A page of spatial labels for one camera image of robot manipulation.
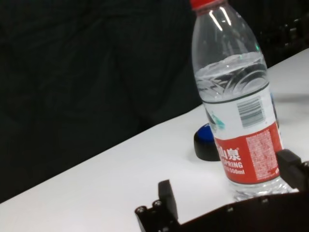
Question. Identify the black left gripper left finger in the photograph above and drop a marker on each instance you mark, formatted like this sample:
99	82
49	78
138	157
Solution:
166	207

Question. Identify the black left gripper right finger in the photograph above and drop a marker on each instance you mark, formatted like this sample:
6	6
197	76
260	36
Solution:
294	171

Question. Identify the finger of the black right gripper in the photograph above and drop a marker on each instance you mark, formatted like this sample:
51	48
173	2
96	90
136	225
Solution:
282	41
295	25

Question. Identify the clear water bottle red cap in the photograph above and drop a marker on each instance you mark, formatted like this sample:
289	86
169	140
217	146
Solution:
241	108

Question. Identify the blue black round lid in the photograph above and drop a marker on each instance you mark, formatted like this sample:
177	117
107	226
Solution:
205	147

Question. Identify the black curtain backdrop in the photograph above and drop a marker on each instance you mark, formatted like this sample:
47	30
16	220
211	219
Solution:
72	72

